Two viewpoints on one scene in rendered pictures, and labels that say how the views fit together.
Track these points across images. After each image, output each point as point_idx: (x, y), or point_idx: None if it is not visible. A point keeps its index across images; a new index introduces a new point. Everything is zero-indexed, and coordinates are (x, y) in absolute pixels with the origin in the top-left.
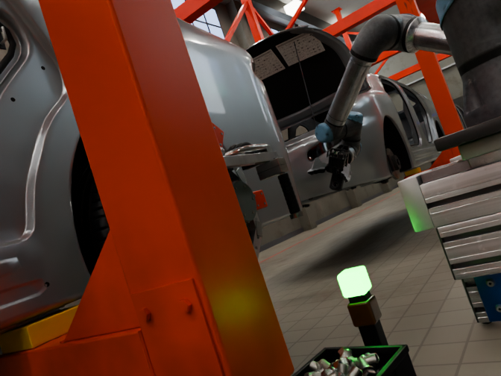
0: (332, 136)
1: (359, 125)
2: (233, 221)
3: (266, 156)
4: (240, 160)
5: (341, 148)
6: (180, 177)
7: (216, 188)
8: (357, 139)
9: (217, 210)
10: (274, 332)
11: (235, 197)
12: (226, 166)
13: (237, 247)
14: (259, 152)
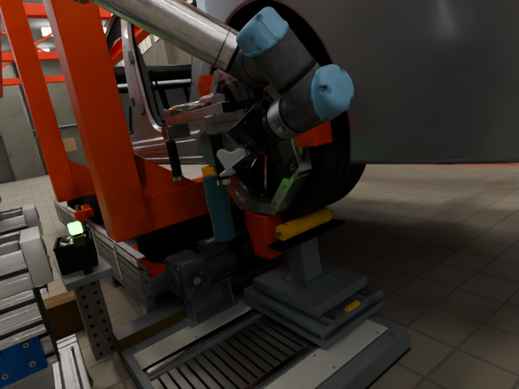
0: (243, 85)
1: (252, 61)
2: (96, 177)
3: (208, 110)
4: (187, 117)
5: (251, 109)
6: (86, 157)
7: (92, 163)
8: (275, 89)
9: (93, 171)
10: (110, 224)
11: (96, 168)
12: (92, 154)
13: (99, 187)
14: (232, 95)
